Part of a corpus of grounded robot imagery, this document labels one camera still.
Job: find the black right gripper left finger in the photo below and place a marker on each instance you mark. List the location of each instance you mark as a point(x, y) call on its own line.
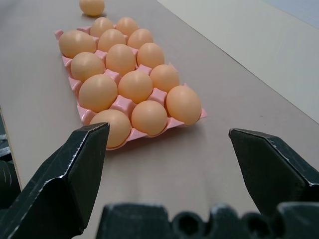
point(57, 189)

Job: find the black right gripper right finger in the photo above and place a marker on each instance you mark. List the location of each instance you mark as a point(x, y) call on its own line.
point(271, 171)

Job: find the brown egg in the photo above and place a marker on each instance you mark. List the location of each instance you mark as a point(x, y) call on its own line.
point(101, 26)
point(119, 129)
point(98, 92)
point(92, 7)
point(150, 55)
point(87, 66)
point(111, 39)
point(135, 86)
point(126, 25)
point(183, 104)
point(120, 59)
point(140, 38)
point(164, 78)
point(77, 43)
point(149, 117)

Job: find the pink plastic egg tray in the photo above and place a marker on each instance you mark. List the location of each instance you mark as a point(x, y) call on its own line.
point(123, 103)

